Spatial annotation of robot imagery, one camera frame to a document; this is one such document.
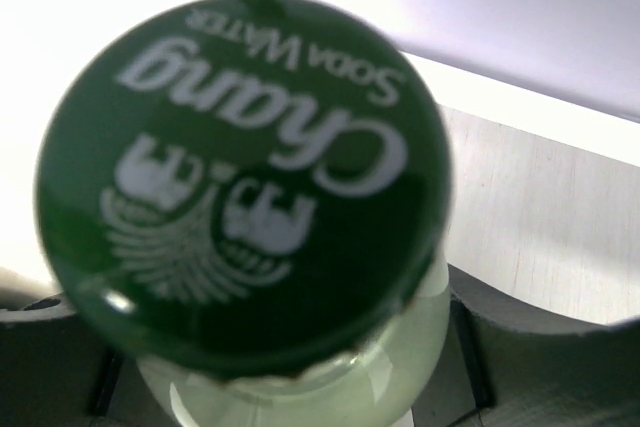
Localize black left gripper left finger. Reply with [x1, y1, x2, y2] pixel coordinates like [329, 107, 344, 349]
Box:
[1, 294, 150, 426]

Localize white two-tier shelf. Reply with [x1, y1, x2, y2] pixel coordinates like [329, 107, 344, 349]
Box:
[1, 0, 639, 323]

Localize clear Chang soda bottle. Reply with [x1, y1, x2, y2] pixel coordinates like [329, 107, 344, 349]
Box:
[34, 0, 453, 426]

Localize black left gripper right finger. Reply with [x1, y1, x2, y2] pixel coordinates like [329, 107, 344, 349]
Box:
[412, 267, 639, 426]

